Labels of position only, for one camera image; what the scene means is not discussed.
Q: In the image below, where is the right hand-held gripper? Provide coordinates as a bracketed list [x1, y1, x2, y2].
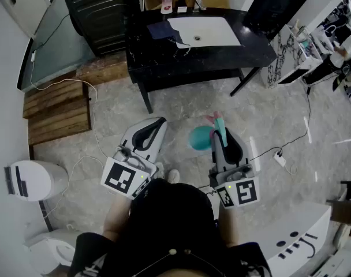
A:
[208, 127, 262, 211]

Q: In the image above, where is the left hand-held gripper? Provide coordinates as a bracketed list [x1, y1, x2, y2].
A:
[100, 117, 169, 200]

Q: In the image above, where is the person's left forearm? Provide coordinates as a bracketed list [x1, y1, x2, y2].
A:
[102, 194, 133, 242]

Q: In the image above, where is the person's right forearm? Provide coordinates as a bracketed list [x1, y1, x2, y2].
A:
[218, 205, 241, 248]

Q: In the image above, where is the person's white shoe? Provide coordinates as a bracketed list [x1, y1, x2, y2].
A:
[166, 169, 181, 184]
[154, 161, 165, 180]

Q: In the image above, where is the white power strip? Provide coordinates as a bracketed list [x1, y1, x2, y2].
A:
[273, 151, 287, 167]

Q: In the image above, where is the wooden slatted platform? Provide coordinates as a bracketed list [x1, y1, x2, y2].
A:
[22, 78, 93, 147]

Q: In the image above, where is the person's black clothing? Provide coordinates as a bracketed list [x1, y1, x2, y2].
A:
[68, 178, 273, 277]

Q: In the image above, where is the black marble table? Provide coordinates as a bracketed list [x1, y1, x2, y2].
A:
[125, 7, 279, 114]

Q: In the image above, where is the dark blue cloth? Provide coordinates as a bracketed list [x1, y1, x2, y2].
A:
[146, 20, 182, 44]

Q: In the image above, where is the marble patterned shelf unit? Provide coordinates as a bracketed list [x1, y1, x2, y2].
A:
[260, 24, 324, 89]

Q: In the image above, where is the white trash bin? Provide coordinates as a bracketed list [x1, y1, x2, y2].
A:
[3, 160, 70, 203]

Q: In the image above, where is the white sink basin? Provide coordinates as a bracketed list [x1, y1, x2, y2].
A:
[167, 16, 242, 50]

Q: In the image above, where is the brown box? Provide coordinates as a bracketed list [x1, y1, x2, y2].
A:
[326, 198, 351, 225]

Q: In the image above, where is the black ribbed cabinet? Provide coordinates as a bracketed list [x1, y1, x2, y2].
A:
[62, 0, 142, 58]

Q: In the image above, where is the white toilet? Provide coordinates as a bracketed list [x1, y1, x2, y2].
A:
[25, 229, 81, 277]

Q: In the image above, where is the black tall panel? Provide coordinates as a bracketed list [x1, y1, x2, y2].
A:
[245, 0, 312, 42]

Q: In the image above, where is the white floor cable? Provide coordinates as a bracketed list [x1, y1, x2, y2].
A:
[29, 50, 114, 219]

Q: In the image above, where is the black floor cable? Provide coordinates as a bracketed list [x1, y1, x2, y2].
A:
[249, 87, 312, 162]

